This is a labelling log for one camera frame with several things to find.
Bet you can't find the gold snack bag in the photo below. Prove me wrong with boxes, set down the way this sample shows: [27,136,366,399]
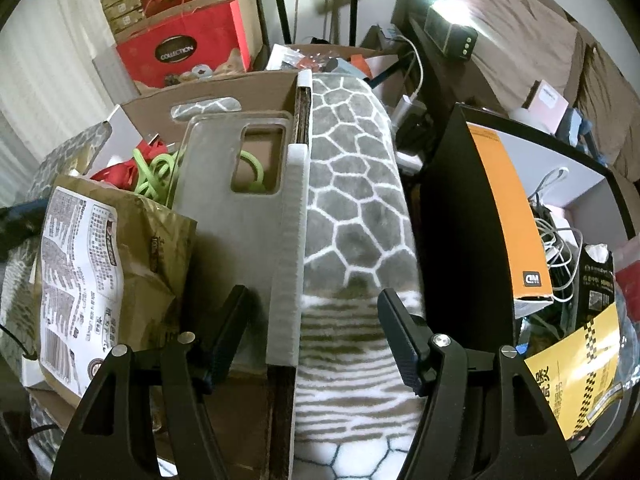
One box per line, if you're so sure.
[36,176,196,406]

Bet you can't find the red orange cable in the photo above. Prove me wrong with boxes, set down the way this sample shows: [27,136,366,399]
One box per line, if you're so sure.
[89,138,172,194]

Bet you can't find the lime green cable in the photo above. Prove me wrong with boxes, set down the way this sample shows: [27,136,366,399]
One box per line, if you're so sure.
[131,146,266,208]

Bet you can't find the cardboard organizer box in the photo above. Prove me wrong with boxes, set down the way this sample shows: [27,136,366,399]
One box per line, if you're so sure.
[22,69,314,480]

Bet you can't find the yellow black book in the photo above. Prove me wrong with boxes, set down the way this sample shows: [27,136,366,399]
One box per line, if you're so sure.
[525,304,620,440]

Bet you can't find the black storage cube shelf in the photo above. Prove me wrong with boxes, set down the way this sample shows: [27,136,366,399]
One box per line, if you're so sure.
[418,104,640,476]

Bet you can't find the grey white patterned blanket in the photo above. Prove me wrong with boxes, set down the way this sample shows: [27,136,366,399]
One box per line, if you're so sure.
[0,72,426,480]

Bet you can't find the red collection gift bag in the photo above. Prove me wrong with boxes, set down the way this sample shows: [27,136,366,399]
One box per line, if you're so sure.
[117,0,250,88]

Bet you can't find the pink box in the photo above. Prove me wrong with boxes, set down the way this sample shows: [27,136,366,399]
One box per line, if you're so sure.
[524,79,568,134]

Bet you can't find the white power adapter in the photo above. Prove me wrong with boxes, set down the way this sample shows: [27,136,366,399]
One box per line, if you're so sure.
[390,94,426,129]

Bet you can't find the brown cardboard clutter box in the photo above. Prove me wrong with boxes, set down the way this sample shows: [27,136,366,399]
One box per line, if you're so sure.
[266,44,399,80]

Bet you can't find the bright lamp clock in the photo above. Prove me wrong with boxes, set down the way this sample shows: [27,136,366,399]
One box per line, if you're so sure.
[424,0,478,62]

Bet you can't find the white charger cables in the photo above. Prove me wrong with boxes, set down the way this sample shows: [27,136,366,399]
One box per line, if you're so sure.
[527,167,586,304]

